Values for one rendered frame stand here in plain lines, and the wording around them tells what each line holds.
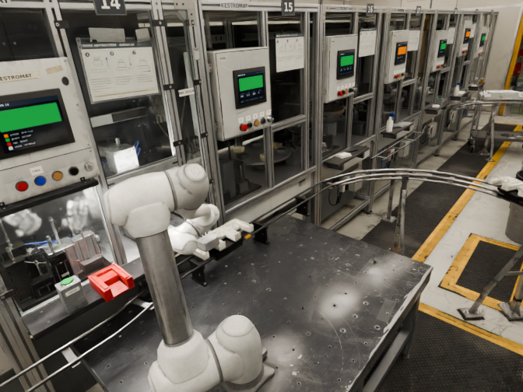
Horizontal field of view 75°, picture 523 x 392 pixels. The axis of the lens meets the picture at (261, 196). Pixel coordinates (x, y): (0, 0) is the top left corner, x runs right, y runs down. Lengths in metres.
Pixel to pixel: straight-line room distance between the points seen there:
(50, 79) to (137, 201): 0.62
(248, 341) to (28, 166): 1.00
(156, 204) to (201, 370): 0.56
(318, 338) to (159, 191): 0.94
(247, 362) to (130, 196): 0.69
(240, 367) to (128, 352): 0.57
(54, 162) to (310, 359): 1.25
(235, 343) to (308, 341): 0.43
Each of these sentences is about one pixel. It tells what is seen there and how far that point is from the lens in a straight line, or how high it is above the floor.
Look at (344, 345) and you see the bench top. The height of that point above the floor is 0.68.
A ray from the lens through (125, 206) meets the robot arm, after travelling 1.05.
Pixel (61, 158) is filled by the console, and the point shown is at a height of 1.48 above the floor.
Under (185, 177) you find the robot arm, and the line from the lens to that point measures 1.05.
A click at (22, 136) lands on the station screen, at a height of 1.59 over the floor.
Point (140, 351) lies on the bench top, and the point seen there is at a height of 0.68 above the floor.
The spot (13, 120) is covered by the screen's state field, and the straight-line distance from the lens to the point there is 1.43.
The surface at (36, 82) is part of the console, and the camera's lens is 1.46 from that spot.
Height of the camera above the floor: 1.86
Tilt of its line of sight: 25 degrees down
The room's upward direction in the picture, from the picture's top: 3 degrees counter-clockwise
